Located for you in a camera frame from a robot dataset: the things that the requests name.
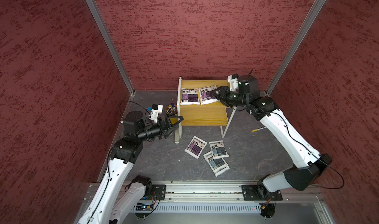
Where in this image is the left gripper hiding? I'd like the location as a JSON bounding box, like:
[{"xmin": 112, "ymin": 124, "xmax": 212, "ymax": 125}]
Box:
[{"xmin": 137, "ymin": 114, "xmax": 184, "ymax": 141}]

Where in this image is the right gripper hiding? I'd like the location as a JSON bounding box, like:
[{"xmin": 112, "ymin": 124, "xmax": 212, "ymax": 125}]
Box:
[{"xmin": 210, "ymin": 85, "xmax": 249, "ymax": 106}]

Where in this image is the purple coffee bag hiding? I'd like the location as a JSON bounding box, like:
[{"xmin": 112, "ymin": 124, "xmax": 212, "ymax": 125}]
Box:
[
  {"xmin": 180, "ymin": 88, "xmax": 200, "ymax": 105},
  {"xmin": 184, "ymin": 136, "xmax": 208, "ymax": 159},
  {"xmin": 199, "ymin": 85, "xmax": 218, "ymax": 105}
]

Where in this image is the wooden two-tier shelf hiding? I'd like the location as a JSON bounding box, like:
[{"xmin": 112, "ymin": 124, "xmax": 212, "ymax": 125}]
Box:
[{"xmin": 177, "ymin": 77, "xmax": 235, "ymax": 139}]

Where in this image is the grey coffee bag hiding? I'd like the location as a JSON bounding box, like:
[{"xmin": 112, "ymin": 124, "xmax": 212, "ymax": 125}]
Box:
[
  {"xmin": 209, "ymin": 140, "xmax": 229, "ymax": 159},
  {"xmin": 203, "ymin": 152, "xmax": 230, "ymax": 177}
]

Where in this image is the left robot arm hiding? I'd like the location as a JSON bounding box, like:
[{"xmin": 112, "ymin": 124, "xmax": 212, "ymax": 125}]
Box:
[{"xmin": 78, "ymin": 110, "xmax": 184, "ymax": 224}]

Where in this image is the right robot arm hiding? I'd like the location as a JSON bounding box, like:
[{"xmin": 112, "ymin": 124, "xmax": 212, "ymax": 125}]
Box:
[{"xmin": 210, "ymin": 81, "xmax": 332, "ymax": 200}]

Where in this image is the beige eraser case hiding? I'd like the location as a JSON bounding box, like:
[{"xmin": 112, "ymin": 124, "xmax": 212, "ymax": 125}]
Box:
[{"xmin": 174, "ymin": 130, "xmax": 180, "ymax": 144}]

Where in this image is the yellow pen cup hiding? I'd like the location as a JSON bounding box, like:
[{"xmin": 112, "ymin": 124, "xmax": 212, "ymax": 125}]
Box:
[{"xmin": 165, "ymin": 103, "xmax": 178, "ymax": 115}]

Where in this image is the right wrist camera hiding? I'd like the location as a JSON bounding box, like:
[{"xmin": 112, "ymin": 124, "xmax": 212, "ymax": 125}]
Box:
[{"xmin": 227, "ymin": 74, "xmax": 239, "ymax": 92}]

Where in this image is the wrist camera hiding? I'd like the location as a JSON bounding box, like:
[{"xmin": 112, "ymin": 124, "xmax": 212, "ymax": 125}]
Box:
[
  {"xmin": 148, "ymin": 104, "xmax": 163, "ymax": 123},
  {"xmin": 227, "ymin": 74, "xmax": 239, "ymax": 92}
]

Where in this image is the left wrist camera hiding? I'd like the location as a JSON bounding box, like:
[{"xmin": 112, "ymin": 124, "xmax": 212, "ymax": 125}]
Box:
[{"xmin": 148, "ymin": 104, "xmax": 163, "ymax": 123}]

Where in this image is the yellow handled screwdriver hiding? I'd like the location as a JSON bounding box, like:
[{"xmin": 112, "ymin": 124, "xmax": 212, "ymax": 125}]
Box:
[{"xmin": 251, "ymin": 127, "xmax": 266, "ymax": 133}]

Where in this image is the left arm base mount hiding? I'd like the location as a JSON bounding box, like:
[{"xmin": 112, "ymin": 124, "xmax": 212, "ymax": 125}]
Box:
[{"xmin": 140, "ymin": 184, "xmax": 166, "ymax": 201}]

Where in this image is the aluminium rail frame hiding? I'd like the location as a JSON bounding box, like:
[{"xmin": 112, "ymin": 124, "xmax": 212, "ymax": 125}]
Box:
[{"xmin": 73, "ymin": 181, "xmax": 335, "ymax": 224}]

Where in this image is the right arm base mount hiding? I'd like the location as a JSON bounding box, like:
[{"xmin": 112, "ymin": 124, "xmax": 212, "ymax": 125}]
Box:
[{"xmin": 241, "ymin": 185, "xmax": 283, "ymax": 201}]

